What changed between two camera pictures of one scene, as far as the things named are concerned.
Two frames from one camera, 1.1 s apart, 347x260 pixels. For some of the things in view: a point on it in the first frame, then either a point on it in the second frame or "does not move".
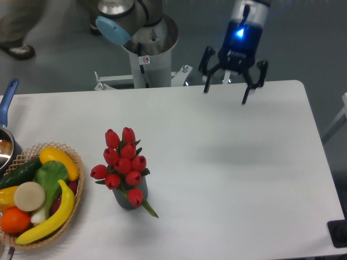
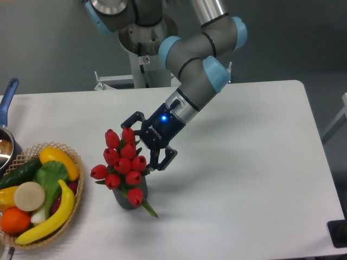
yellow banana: (55, 226) does not move
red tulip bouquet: (124, 168) does not move
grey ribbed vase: (121, 194) does not move
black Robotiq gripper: (241, 44) to (157, 131)
